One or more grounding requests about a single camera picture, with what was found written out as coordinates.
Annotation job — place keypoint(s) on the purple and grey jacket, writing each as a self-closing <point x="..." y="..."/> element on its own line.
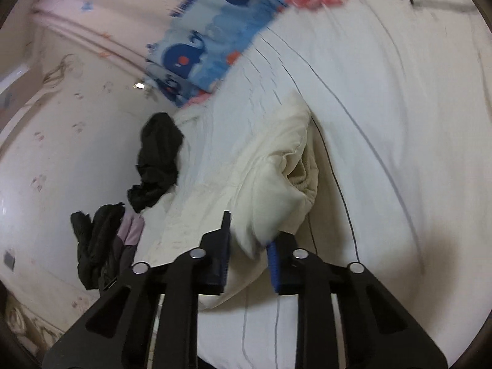
<point x="130" y="234"/>

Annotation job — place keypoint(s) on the cream quilted coat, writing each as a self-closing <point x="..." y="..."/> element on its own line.
<point x="261" y="169"/>

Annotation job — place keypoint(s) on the black puffy cloth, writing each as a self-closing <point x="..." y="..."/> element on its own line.
<point x="92" y="246"/>

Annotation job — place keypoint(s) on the grey wall socket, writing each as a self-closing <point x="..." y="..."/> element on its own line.
<point x="8" y="260"/>

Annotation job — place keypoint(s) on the black garment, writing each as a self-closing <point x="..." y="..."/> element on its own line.
<point x="157" y="153"/>

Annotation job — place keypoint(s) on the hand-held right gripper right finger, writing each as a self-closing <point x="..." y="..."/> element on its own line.
<point x="273" y="265"/>

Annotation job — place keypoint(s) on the white striped bed cover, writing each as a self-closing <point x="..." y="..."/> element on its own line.
<point x="384" y="142"/>

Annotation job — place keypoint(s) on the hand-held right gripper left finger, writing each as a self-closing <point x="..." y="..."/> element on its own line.
<point x="219" y="261"/>

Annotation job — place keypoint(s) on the blue whale print curtain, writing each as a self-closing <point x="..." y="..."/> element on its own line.
<point x="200" y="46"/>

